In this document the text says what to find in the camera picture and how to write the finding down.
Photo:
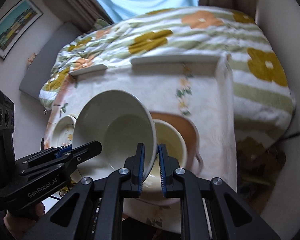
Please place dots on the cream cartoon bowl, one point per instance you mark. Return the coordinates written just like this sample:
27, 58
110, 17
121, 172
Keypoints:
171, 154

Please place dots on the white ribbed bowl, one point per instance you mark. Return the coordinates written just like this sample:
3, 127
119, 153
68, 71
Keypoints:
119, 121

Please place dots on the black floor lamp stand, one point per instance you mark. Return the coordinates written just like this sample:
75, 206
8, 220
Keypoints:
291, 136

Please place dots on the small plush toy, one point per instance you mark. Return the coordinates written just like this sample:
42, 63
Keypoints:
31, 59

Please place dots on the green striped pillow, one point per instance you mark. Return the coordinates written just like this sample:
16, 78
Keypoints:
100, 24

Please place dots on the white duck-print plate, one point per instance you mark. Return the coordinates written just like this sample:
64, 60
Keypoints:
63, 132

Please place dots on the pink handled bowl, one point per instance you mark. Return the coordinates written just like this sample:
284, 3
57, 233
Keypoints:
190, 135

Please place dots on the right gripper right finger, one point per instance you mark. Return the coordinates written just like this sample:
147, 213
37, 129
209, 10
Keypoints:
211, 209

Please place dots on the grey headboard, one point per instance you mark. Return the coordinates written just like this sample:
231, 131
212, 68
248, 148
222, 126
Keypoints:
40, 69

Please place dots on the left brown curtain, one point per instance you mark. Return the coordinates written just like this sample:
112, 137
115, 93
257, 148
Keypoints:
81, 13

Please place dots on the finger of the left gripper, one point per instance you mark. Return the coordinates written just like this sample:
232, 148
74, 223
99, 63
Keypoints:
57, 152
78, 155

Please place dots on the framed house picture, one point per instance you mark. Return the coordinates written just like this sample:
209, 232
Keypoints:
14, 24

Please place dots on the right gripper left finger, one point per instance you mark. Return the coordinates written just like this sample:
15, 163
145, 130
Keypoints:
93, 208

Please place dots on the floral striped duvet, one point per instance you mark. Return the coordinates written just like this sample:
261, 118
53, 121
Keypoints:
263, 101

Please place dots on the person's left hand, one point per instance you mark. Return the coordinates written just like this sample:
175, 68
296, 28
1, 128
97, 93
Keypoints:
18, 225

